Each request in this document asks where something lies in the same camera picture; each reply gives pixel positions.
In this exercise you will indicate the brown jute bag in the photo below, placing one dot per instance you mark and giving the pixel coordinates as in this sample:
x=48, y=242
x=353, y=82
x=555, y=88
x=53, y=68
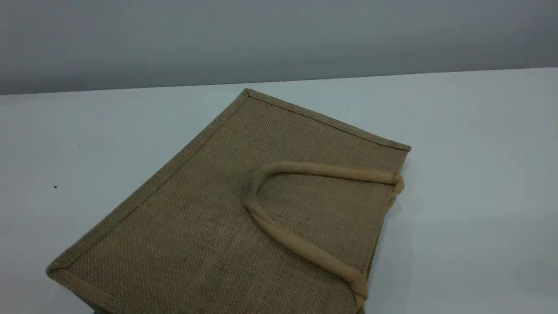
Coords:
x=261, y=226

